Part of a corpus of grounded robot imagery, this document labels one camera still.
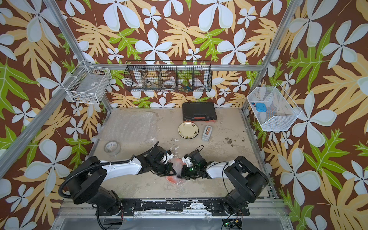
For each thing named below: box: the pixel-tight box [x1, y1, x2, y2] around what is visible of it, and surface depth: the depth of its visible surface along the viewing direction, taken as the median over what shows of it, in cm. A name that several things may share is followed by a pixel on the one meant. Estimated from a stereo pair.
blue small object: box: [255, 102, 267, 113], surface depth 88 cm
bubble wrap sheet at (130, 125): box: [96, 109, 159, 143], surface depth 109 cm
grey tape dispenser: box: [201, 125, 213, 142], surface depth 103 cm
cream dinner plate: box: [177, 121, 200, 139], surface depth 107 cm
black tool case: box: [182, 102, 218, 122], surface depth 120 cm
